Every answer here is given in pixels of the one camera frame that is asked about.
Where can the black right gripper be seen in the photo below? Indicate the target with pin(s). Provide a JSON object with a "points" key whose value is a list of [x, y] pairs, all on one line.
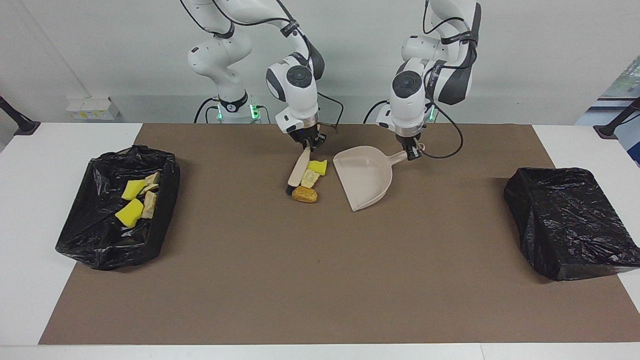
{"points": [[309, 135]]}

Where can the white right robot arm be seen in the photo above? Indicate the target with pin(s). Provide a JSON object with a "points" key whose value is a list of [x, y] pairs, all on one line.
{"points": [[300, 105]]}

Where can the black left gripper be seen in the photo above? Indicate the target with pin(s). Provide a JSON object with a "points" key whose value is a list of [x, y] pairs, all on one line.
{"points": [[411, 140]]}

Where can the beige hand brush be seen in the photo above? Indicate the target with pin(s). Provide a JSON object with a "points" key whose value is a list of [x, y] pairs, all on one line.
{"points": [[297, 172]]}

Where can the torn bread piece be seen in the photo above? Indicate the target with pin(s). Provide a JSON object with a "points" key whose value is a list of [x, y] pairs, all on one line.
{"points": [[149, 205], [152, 181]]}

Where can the black stand base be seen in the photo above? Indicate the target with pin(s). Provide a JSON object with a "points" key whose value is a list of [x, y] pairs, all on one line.
{"points": [[612, 127], [22, 125]]}

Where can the white power strip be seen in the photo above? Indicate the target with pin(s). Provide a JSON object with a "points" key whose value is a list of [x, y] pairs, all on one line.
{"points": [[92, 107]]}

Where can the black trash bag bin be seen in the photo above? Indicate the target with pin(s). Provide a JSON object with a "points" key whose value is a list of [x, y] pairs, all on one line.
{"points": [[100, 235], [570, 225]]}

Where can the pale bread chunk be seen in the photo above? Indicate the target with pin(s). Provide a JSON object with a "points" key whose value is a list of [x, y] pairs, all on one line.
{"points": [[310, 178]]}

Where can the beige plastic dustpan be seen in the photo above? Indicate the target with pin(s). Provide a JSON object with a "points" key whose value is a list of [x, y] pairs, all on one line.
{"points": [[365, 175]]}

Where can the notched yellow sponge piece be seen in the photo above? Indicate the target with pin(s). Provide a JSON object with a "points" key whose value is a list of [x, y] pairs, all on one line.
{"points": [[318, 167]]}

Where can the brown bread roll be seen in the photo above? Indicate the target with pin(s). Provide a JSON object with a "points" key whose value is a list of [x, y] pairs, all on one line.
{"points": [[305, 194]]}

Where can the brown table mat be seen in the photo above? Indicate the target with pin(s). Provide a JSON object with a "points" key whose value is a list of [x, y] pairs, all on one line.
{"points": [[250, 300]]}

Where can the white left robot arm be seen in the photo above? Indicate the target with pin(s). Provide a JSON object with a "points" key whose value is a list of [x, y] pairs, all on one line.
{"points": [[407, 110]]}

